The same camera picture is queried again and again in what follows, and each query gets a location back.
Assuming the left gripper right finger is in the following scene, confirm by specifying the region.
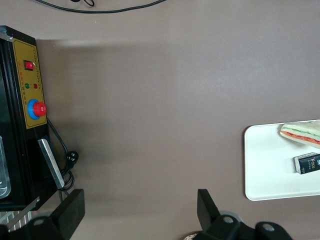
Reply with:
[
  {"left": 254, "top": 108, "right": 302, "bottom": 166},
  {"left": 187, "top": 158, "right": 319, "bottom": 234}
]
[{"left": 197, "top": 188, "right": 295, "bottom": 240}]

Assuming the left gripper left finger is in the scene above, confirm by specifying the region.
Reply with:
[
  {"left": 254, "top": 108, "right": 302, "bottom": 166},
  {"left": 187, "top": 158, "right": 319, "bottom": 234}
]
[{"left": 0, "top": 188, "right": 86, "bottom": 240}]

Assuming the beige plastic tray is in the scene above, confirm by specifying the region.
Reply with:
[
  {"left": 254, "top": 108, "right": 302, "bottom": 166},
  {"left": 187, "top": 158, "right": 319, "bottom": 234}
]
[{"left": 244, "top": 121, "right": 320, "bottom": 202}]

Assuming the light tan wicker basket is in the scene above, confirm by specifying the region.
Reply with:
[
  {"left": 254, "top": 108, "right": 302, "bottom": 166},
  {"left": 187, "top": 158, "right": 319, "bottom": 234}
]
[{"left": 183, "top": 230, "right": 201, "bottom": 240}]

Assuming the small black box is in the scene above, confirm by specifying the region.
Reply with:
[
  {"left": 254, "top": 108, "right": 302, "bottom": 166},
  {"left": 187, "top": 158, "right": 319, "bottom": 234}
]
[{"left": 293, "top": 152, "right": 320, "bottom": 175}]

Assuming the wrapped triangle sandwich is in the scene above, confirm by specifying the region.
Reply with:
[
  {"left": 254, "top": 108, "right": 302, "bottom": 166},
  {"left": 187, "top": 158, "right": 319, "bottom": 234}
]
[{"left": 279, "top": 119, "right": 320, "bottom": 150}]

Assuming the black machine yellow panel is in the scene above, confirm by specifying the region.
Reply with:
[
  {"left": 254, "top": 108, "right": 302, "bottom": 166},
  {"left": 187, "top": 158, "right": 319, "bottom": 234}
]
[{"left": 0, "top": 24, "right": 67, "bottom": 213}]

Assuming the black power cable with plug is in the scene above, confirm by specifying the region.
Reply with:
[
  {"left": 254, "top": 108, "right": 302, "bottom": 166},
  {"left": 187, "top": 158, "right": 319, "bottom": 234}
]
[{"left": 45, "top": 116, "right": 80, "bottom": 202}]

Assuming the white wire basket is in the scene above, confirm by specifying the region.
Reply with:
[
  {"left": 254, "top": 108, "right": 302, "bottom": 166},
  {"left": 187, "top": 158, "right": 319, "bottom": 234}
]
[{"left": 0, "top": 210, "right": 34, "bottom": 232}]

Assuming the long black cable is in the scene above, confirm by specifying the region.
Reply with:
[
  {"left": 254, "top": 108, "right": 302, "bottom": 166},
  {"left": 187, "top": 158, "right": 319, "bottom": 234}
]
[{"left": 34, "top": 0, "right": 164, "bottom": 14}]

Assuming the looped black cable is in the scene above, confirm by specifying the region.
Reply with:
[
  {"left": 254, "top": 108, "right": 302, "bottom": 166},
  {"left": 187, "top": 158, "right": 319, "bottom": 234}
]
[{"left": 69, "top": 0, "right": 95, "bottom": 7}]

